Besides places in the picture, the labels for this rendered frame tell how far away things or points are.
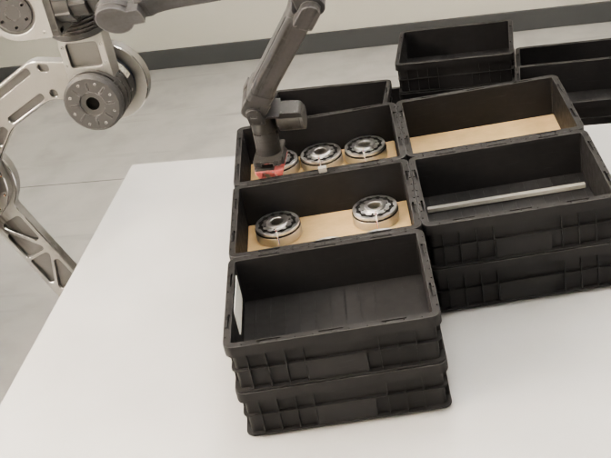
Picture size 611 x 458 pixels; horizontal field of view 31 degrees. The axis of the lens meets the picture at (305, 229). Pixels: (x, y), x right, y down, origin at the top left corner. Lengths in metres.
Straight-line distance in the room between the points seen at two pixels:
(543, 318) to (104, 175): 2.85
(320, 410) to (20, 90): 1.15
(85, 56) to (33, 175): 2.46
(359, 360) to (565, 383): 0.41
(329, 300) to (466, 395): 0.34
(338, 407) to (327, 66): 3.42
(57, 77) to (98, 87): 0.19
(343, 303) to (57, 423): 0.64
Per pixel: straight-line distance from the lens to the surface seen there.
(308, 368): 2.03
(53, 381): 2.45
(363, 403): 2.09
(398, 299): 2.20
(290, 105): 2.46
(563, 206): 2.25
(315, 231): 2.45
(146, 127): 5.14
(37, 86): 2.74
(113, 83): 2.55
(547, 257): 2.30
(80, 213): 4.57
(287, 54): 2.27
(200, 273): 2.64
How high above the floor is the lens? 2.11
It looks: 31 degrees down
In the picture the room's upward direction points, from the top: 12 degrees counter-clockwise
